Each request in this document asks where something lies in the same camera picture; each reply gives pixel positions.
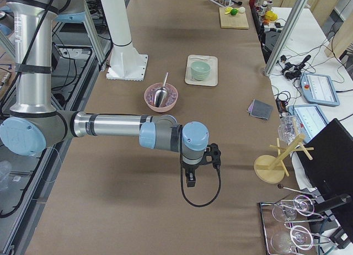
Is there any aluminium frame post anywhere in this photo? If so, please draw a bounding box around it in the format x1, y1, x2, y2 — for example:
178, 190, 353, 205
264, 0, 308, 77

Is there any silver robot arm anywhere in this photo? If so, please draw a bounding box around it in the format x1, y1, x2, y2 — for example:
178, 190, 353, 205
1, 0, 221, 187

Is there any wooden cutting board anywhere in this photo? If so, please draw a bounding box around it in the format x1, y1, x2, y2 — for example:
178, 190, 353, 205
218, 7, 249, 29

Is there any metal ice scoop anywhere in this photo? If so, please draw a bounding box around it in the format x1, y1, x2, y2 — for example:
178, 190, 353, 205
153, 72, 169, 107

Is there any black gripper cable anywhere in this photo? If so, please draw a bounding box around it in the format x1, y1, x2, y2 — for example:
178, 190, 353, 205
179, 155, 222, 208

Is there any pink bowl with ice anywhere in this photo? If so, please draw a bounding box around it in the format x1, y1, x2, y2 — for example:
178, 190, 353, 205
144, 83, 179, 113

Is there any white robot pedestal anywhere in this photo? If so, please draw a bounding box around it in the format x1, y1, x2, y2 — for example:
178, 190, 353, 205
101, 0, 148, 81

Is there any teach pendant tablet near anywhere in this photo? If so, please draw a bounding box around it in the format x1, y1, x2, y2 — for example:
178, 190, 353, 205
288, 104, 329, 143

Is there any wooden mug tree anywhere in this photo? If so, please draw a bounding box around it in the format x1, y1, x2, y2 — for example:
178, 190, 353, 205
253, 119, 314, 184

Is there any black monitor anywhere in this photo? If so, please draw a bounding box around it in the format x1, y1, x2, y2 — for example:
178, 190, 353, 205
297, 119, 352, 215

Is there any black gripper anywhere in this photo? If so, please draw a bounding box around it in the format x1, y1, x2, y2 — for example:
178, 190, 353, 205
181, 143, 221, 188

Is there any wine glass rack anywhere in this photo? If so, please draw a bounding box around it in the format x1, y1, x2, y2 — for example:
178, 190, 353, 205
258, 189, 337, 254

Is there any teach pendant tablet far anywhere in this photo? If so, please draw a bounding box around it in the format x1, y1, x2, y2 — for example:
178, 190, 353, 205
301, 73, 340, 107

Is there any lemon slice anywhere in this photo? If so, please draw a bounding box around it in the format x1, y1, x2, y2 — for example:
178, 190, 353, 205
224, 7, 233, 15

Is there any cream serving tray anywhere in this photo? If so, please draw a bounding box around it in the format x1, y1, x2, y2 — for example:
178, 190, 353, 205
185, 55, 218, 87

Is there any teach pendant tablet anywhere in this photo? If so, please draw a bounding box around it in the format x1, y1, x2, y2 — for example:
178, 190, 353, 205
288, 104, 329, 143
301, 73, 340, 107

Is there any green bowl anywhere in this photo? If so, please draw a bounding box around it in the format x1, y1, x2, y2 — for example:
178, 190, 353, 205
190, 61, 211, 75
191, 75, 209, 81

